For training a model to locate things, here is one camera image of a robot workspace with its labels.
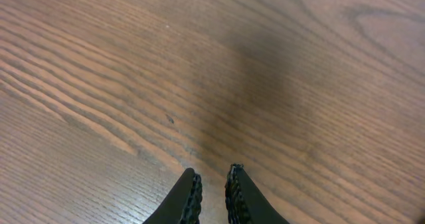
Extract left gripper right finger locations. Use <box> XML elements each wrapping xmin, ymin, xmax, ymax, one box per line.
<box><xmin>225</xmin><ymin>164</ymin><xmax>290</xmax><ymax>224</ymax></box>

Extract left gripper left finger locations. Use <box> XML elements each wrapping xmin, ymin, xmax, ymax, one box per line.
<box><xmin>143</xmin><ymin>168</ymin><xmax>203</xmax><ymax>224</ymax></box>

